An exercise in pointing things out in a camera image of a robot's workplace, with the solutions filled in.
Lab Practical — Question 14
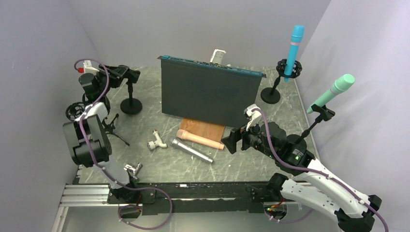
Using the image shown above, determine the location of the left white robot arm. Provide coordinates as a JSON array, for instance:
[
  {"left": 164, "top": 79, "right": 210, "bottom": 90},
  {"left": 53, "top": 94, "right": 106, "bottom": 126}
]
[{"left": 63, "top": 60, "right": 139, "bottom": 203}]

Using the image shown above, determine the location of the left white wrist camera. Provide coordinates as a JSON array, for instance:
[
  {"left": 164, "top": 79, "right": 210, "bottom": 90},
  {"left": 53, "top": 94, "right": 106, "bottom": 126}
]
[{"left": 77, "top": 60, "right": 99, "bottom": 74}]

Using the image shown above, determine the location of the white object behind panel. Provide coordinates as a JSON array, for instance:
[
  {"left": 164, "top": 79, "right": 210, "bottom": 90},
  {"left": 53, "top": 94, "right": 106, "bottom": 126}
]
[{"left": 210, "top": 49, "right": 226, "bottom": 64}]

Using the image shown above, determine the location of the pink microphone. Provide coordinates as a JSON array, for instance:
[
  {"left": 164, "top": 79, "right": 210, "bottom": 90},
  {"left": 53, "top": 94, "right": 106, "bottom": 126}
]
[{"left": 176, "top": 129, "right": 225, "bottom": 150}]

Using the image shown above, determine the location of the black round-base clip stand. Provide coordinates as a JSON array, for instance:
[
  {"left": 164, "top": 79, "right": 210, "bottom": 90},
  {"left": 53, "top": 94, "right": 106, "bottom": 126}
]
[{"left": 120, "top": 67, "right": 143, "bottom": 115}]

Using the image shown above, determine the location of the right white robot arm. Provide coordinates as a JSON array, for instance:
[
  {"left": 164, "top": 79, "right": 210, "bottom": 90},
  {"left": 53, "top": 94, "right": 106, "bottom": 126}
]
[{"left": 221, "top": 122, "right": 382, "bottom": 232}]

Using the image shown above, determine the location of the wooden board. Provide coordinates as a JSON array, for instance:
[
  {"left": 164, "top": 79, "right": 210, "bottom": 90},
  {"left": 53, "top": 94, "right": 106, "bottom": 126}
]
[{"left": 179, "top": 118, "right": 225, "bottom": 142}]

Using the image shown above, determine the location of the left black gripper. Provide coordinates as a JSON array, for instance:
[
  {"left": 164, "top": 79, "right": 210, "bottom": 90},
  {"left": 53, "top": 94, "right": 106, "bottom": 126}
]
[{"left": 96, "top": 64, "right": 129, "bottom": 96}]

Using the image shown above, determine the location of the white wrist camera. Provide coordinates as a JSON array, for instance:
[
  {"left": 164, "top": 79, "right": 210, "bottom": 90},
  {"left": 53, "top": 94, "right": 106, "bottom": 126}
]
[
  {"left": 244, "top": 104, "right": 262, "bottom": 131},
  {"left": 77, "top": 60, "right": 99, "bottom": 74}
]

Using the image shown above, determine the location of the blue microphone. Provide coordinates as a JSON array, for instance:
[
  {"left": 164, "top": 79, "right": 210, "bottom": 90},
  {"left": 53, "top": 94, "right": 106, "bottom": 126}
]
[{"left": 284, "top": 25, "right": 305, "bottom": 75}]

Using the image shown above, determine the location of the black clip stand right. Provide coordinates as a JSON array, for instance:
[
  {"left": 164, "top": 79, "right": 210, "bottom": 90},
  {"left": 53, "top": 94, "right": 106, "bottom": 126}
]
[{"left": 287, "top": 104, "right": 336, "bottom": 148}]

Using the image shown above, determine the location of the dark grey upright panel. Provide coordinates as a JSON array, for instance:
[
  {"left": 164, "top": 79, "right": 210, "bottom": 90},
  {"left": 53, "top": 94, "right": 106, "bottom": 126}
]
[{"left": 158, "top": 55, "right": 266, "bottom": 127}]

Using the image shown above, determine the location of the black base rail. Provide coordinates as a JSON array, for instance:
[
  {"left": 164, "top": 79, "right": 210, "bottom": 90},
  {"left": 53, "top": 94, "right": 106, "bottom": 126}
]
[{"left": 107, "top": 181, "right": 281, "bottom": 216}]

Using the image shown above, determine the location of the grey microphone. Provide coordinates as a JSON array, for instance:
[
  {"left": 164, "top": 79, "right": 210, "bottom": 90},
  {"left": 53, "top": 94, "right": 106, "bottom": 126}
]
[{"left": 171, "top": 138, "right": 214, "bottom": 163}]

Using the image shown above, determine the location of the chrome metal faucet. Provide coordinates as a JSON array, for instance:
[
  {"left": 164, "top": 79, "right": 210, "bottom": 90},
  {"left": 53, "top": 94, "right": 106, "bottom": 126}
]
[{"left": 124, "top": 162, "right": 143, "bottom": 181}]

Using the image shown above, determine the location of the mint green microphone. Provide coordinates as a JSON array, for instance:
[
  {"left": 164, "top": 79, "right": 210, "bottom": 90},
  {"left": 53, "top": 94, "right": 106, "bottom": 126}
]
[{"left": 307, "top": 74, "right": 355, "bottom": 114}]

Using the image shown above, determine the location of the white plastic faucet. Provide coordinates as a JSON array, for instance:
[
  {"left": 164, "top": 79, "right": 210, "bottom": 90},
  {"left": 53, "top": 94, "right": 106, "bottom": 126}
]
[{"left": 147, "top": 130, "right": 168, "bottom": 150}]

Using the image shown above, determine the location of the black tripod shock-mount stand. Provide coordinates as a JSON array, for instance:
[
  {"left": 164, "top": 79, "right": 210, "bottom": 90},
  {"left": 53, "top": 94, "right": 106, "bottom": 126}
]
[{"left": 65, "top": 102, "right": 130, "bottom": 146}]

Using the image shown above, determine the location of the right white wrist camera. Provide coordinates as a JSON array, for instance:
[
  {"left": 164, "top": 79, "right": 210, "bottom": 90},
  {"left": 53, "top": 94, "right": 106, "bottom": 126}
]
[{"left": 244, "top": 104, "right": 262, "bottom": 131}]

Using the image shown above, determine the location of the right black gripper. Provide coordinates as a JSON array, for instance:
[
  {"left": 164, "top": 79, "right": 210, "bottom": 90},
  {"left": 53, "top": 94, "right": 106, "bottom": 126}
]
[{"left": 221, "top": 116, "right": 278, "bottom": 159}]

